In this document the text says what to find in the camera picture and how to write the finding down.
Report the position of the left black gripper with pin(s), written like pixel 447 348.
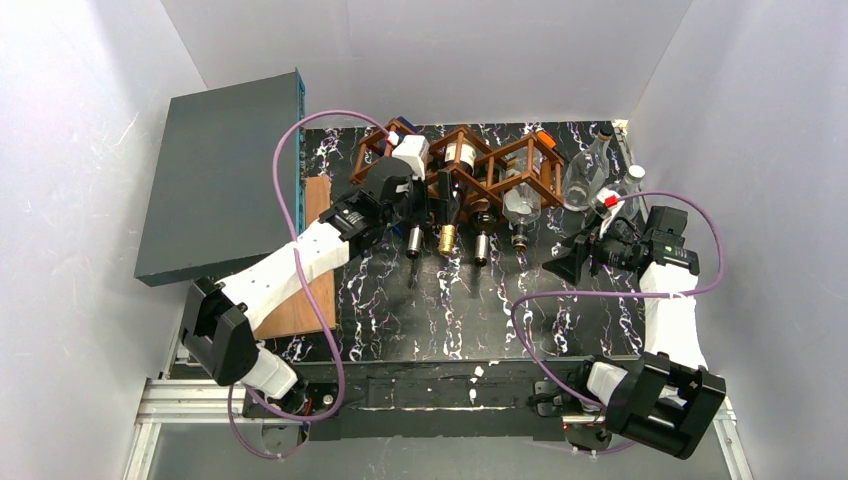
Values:
pixel 419 196

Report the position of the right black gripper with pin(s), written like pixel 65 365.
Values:
pixel 592 252

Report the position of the dark bottle gold cap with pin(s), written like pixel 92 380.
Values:
pixel 460 156

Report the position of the clear bottle black cap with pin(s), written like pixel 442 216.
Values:
pixel 587 172

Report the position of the clear bottle white neck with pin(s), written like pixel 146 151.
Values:
pixel 629 184

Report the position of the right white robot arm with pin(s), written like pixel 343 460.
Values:
pixel 668 399

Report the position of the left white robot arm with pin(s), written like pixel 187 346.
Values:
pixel 356 222

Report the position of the dark bottle grey cap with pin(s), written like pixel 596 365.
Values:
pixel 483 222

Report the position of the dark bottle silver cap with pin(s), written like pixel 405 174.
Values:
pixel 415 242

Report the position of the brown wooden wine rack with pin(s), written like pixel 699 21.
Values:
pixel 489 173

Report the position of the clear square bottle dark cap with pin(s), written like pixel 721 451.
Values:
pixel 521 203

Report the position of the blue square glass bottle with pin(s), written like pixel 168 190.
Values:
pixel 378 145

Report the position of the brown wooden board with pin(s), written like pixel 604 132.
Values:
pixel 296 315

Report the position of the dark grey box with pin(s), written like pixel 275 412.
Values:
pixel 213 210

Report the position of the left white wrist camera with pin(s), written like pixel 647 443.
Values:
pixel 413 149

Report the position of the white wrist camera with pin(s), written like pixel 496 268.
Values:
pixel 606 205
pixel 413 149

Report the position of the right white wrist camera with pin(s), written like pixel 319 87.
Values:
pixel 606 205

